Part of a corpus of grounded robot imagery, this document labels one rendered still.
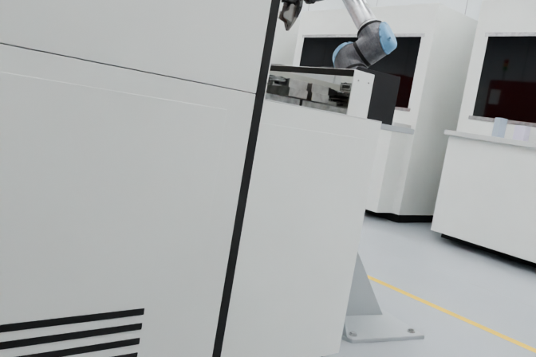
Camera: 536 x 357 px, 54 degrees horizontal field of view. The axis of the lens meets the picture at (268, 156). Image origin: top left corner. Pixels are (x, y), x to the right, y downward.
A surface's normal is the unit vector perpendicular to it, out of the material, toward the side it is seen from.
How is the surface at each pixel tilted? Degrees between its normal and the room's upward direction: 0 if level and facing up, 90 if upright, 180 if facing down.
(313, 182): 90
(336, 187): 90
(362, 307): 90
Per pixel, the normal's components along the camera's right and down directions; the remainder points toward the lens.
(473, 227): -0.77, -0.07
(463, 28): 0.62, 0.17
